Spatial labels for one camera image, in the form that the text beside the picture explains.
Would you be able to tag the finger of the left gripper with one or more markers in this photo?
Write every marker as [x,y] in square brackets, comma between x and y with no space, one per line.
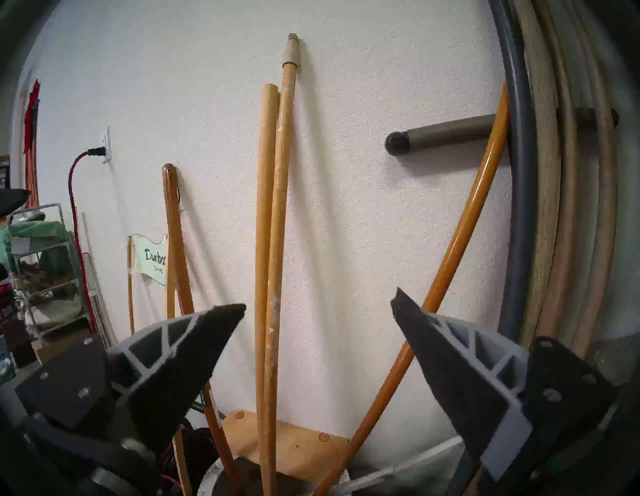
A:
[11,201]

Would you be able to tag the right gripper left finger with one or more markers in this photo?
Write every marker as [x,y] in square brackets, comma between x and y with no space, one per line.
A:
[165,370]

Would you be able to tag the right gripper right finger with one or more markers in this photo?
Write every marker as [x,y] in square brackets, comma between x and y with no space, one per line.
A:
[470,385]

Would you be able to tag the plain wooden pole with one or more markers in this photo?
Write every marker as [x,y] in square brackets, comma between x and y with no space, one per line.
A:
[265,200]

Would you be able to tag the paint-speckled pole with threaded tip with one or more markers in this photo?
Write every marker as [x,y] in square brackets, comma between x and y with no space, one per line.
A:
[282,200]

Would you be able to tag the green cloth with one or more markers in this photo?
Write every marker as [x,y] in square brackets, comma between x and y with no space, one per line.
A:
[40,237]

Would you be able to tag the white pipe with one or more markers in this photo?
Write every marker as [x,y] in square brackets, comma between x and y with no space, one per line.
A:
[420,462]

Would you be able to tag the bundle of metal strips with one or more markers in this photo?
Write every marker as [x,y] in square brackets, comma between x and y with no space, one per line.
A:
[97,300]

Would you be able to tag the Dunbar Drive paper sign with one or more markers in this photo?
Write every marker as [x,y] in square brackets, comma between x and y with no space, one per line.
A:
[152,260]

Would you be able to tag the wooden board with screws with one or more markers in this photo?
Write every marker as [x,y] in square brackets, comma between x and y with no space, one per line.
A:
[300,450]

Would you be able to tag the grey bar with black cap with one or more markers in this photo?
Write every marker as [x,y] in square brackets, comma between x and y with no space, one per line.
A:
[440,135]

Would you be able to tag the white wall outlet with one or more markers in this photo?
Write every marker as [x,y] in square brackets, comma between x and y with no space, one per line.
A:
[106,145]

